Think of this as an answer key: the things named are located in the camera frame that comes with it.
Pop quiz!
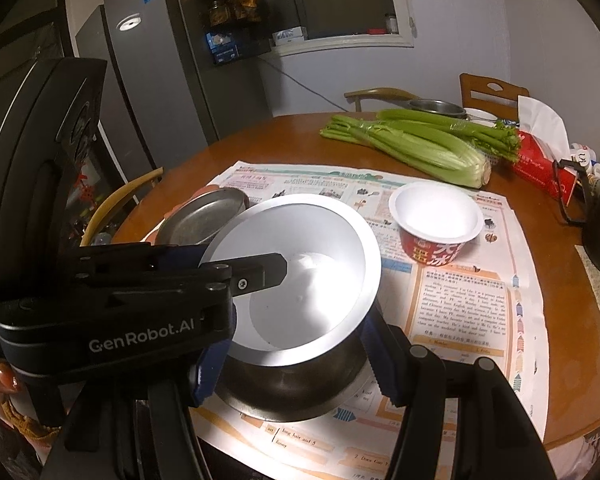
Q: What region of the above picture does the steel pot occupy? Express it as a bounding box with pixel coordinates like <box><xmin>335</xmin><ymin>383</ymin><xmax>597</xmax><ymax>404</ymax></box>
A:
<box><xmin>407</xmin><ymin>99</ymin><xmax>467</xmax><ymax>121</ymax></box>

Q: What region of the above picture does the black wall cable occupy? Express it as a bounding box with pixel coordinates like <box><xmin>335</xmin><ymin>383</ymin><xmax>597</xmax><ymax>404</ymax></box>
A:
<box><xmin>257</xmin><ymin>55</ymin><xmax>361</xmax><ymax>111</ymax></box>

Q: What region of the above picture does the red tissue pack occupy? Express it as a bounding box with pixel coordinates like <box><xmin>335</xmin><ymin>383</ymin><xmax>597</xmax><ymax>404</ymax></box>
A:
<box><xmin>510</xmin><ymin>95</ymin><xmax>588</xmax><ymax>206</ymax></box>

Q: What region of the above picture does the person's left hand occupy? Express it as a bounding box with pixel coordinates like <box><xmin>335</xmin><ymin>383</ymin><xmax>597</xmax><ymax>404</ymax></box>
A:
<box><xmin>0</xmin><ymin>357</ymin><xmax>26</xmax><ymax>413</ymax></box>

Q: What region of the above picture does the steel wide-rimmed bowl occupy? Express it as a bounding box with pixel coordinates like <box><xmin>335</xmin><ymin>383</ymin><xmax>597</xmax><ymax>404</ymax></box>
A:
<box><xmin>212</xmin><ymin>305</ymin><xmax>381</xmax><ymax>423</ymax></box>

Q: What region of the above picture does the square-back wooden chair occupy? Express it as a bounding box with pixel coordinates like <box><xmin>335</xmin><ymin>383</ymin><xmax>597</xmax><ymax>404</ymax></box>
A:
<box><xmin>459</xmin><ymin>72</ymin><xmax>530</xmax><ymax>123</ymax></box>

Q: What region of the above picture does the small red paper bowl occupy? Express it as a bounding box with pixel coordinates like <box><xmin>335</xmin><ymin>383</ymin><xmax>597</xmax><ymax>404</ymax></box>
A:
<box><xmin>387</xmin><ymin>181</ymin><xmax>485</xmax><ymax>266</ymax></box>

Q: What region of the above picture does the blue box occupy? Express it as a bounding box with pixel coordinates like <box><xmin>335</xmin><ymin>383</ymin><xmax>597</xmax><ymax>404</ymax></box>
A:
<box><xmin>205</xmin><ymin>32</ymin><xmax>241</xmax><ymax>66</ymax></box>

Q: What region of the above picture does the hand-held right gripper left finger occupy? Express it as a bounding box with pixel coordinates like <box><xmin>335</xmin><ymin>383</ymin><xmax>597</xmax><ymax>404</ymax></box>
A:
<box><xmin>40</xmin><ymin>307</ymin><xmax>238</xmax><ymax>480</ymax></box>

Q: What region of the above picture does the white flat box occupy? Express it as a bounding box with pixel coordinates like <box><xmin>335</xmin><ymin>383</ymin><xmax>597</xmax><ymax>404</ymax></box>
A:
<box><xmin>272</xmin><ymin>27</ymin><xmax>308</xmax><ymax>43</ymax></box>

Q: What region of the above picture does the printed newspaper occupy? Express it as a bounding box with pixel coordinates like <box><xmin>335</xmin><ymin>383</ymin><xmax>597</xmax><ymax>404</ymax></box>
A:
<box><xmin>172</xmin><ymin>160</ymin><xmax>548</xmax><ymax>480</ymax></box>

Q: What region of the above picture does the black strap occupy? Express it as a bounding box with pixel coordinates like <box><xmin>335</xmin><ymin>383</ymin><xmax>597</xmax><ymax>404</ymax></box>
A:
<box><xmin>552</xmin><ymin>157</ymin><xmax>598</xmax><ymax>226</ymax></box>

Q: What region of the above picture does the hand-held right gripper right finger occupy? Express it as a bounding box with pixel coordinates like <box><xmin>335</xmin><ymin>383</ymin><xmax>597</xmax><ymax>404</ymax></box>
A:
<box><xmin>357</xmin><ymin>305</ymin><xmax>556</xmax><ymax>480</ymax></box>

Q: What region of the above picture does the grey refrigerator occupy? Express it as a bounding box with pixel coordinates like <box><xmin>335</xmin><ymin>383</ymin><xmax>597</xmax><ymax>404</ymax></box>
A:
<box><xmin>75</xmin><ymin>0</ymin><xmax>276</xmax><ymax>211</ymax></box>

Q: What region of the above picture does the steel flat-bottomed pan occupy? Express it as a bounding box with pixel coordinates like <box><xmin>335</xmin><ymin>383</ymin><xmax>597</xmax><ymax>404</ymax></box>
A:
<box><xmin>155</xmin><ymin>187</ymin><xmax>251</xmax><ymax>248</ymax></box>

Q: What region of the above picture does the curved-back wooden chair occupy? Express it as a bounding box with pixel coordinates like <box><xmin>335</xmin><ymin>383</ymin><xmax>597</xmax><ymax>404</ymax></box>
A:
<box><xmin>344</xmin><ymin>87</ymin><xmax>421</xmax><ymax>112</ymax></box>
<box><xmin>80</xmin><ymin>167</ymin><xmax>165</xmax><ymax>247</ymax></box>

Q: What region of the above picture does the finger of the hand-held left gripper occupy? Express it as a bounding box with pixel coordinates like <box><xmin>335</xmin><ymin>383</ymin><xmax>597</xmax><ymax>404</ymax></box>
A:
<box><xmin>200</xmin><ymin>252</ymin><xmax>288</xmax><ymax>298</ymax></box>
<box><xmin>77</xmin><ymin>241</ymin><xmax>203</xmax><ymax>281</ymax></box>

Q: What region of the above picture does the celery bunch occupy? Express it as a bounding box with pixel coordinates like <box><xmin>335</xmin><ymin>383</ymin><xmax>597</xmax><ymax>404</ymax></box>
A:
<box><xmin>320</xmin><ymin>114</ymin><xmax>493</xmax><ymax>190</ymax></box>
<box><xmin>376</xmin><ymin>108</ymin><xmax>523</xmax><ymax>163</ymax></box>

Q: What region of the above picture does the braided brown bracelet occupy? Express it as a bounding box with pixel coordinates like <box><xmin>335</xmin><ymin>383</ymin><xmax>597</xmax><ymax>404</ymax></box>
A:
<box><xmin>0</xmin><ymin>395</ymin><xmax>63</xmax><ymax>441</ymax></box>

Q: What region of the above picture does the small white jar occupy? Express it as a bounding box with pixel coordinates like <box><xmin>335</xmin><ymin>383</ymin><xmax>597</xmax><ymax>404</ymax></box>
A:
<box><xmin>570</xmin><ymin>142</ymin><xmax>600</xmax><ymax>178</ymax></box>

